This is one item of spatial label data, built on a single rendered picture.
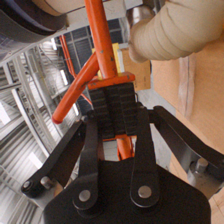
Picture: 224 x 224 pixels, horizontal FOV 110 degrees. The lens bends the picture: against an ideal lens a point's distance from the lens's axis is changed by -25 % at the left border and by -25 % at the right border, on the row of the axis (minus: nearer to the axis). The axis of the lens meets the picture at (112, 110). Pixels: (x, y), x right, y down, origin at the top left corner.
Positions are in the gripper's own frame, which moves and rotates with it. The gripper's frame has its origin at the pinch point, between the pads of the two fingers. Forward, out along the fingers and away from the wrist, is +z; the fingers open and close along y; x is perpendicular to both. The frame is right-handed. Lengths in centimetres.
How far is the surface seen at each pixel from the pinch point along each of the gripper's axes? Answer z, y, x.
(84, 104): 1078, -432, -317
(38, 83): 440, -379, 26
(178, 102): 4.2, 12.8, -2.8
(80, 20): 93, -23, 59
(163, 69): 11.4, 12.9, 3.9
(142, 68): 133, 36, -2
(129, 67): 132, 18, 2
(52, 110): 454, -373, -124
